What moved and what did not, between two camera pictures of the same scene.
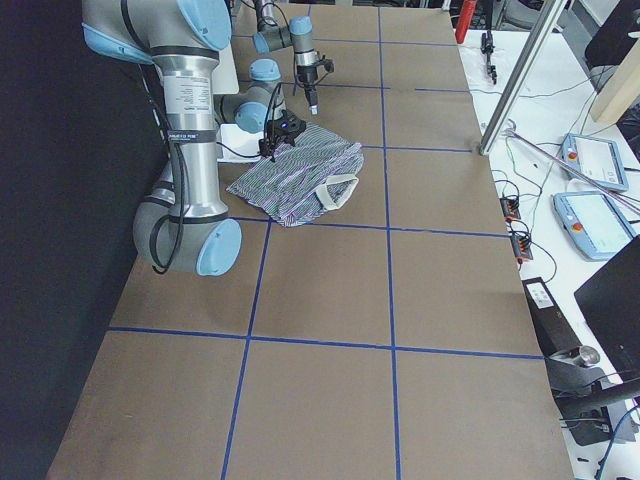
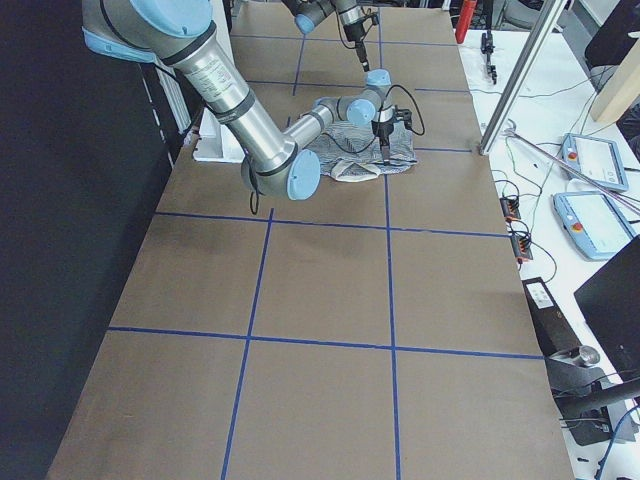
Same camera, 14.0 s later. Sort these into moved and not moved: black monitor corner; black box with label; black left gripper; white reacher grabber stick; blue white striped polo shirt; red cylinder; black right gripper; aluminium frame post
Moved: black right gripper; blue white striped polo shirt; black left gripper
Not moved: black box with label; white reacher grabber stick; aluminium frame post; black monitor corner; red cylinder
